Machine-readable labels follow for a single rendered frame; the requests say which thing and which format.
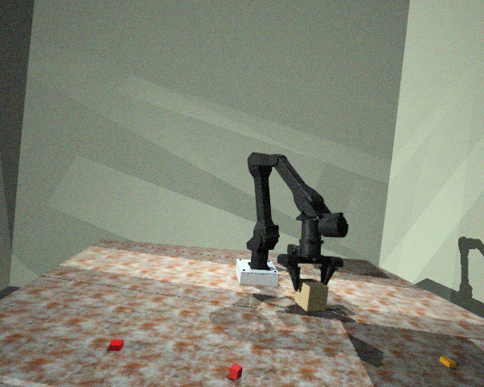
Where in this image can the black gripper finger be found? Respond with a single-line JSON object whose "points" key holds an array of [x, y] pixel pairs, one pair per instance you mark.
{"points": [[295, 275], [326, 274]]}

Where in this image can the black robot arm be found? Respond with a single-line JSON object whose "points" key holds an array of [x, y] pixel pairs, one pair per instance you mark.
{"points": [[308, 201]]}

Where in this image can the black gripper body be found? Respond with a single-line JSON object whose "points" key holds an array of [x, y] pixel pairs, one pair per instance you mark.
{"points": [[311, 249]]}

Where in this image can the small red block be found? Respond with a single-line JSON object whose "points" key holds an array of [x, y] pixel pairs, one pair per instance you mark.
{"points": [[116, 345], [235, 371]]}

